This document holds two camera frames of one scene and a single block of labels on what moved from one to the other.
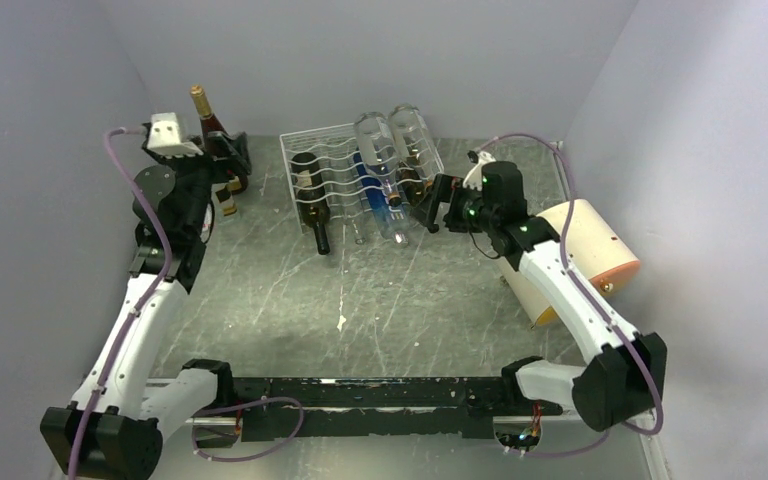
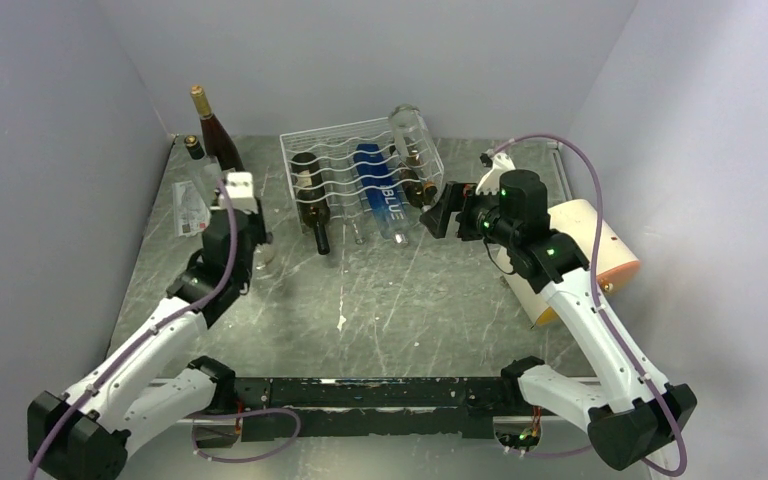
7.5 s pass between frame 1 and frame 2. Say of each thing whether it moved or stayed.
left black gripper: moved
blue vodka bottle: stayed
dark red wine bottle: stayed
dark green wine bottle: stayed
